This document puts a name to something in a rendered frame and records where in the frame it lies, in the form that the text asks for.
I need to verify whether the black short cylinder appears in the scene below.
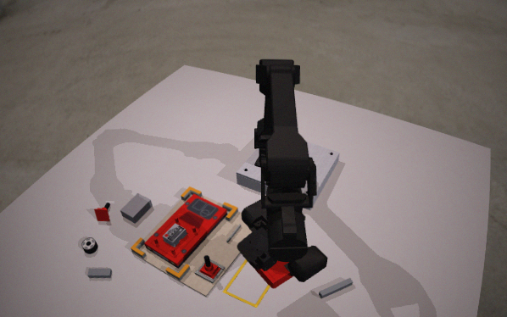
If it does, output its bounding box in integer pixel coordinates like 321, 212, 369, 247
81, 237, 98, 254

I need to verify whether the red rectangular shell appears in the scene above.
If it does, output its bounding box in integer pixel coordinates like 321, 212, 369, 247
255, 260, 293, 289

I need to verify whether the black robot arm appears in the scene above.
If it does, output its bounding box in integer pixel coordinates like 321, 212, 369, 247
237, 59, 317, 271

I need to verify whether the yellow flat bar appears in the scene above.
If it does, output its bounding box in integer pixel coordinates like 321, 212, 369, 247
223, 259, 270, 308

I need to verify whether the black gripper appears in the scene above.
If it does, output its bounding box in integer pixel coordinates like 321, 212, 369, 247
241, 200, 327, 282

